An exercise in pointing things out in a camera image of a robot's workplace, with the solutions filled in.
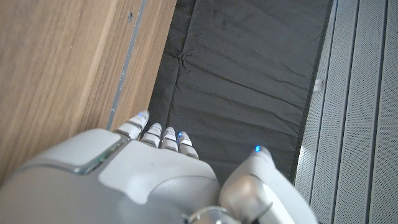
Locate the black fabric backdrop curtain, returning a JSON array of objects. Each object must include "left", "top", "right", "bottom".
[{"left": 146, "top": 0, "right": 335, "bottom": 185}]

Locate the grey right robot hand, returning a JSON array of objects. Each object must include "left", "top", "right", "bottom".
[{"left": 0, "top": 110, "right": 320, "bottom": 224}]

